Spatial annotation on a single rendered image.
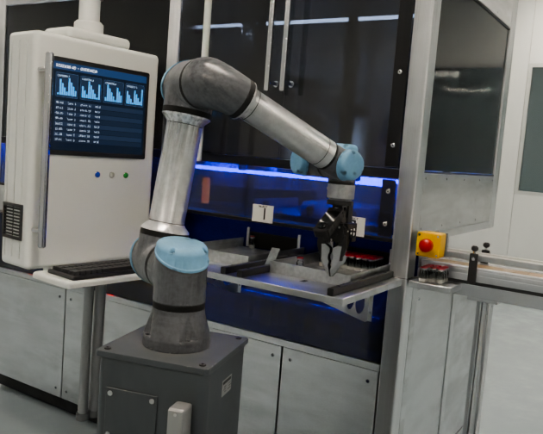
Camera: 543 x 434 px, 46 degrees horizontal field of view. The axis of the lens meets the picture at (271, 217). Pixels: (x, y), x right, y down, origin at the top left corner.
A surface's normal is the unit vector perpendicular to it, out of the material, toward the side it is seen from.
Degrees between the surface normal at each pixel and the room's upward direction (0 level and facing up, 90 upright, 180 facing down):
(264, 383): 90
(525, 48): 90
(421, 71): 90
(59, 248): 90
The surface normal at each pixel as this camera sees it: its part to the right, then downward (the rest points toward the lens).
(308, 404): -0.54, 0.04
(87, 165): 0.77, 0.12
